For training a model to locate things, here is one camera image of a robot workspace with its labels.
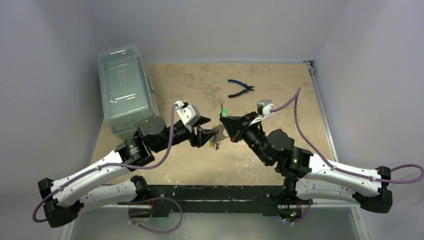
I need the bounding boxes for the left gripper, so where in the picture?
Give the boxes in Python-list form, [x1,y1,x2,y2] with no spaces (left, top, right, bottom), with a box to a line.
[152,115,218,153]

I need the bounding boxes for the green tagged key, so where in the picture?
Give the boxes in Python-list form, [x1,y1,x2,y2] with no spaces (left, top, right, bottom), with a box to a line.
[220,103,229,118]

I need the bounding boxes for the metal keyring plate with keys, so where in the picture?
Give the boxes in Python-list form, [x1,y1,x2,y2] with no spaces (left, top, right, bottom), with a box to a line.
[209,124,229,151]

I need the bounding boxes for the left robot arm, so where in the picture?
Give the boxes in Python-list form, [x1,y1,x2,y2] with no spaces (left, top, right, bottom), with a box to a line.
[32,115,218,228]

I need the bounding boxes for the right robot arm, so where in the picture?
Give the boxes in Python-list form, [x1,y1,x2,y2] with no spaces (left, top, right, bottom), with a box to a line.
[219,112,393,214]

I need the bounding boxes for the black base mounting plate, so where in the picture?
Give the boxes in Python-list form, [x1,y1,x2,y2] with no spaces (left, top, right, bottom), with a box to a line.
[130,185,300,218]

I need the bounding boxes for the translucent plastic storage box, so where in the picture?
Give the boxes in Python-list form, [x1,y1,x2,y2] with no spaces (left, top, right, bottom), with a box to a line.
[97,44,159,139]

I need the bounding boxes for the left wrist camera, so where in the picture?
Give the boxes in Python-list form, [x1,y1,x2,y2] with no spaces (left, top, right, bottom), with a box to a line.
[174,100,201,128]

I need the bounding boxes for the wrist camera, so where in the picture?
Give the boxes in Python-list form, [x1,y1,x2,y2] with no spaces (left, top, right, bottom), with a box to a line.
[249,99,275,126]
[174,100,201,128]

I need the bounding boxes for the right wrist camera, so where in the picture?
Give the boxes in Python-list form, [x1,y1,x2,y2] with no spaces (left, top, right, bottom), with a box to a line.
[249,99,275,126]

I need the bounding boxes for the blue handled pliers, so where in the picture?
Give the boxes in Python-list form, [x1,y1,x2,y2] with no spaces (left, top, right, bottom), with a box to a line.
[227,78,256,99]

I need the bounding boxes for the right side aluminium rail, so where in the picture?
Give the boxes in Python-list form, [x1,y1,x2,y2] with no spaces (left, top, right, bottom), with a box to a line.
[303,60,339,163]

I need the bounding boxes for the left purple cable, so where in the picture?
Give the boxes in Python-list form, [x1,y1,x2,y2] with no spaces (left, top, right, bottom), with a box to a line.
[32,101,184,233]

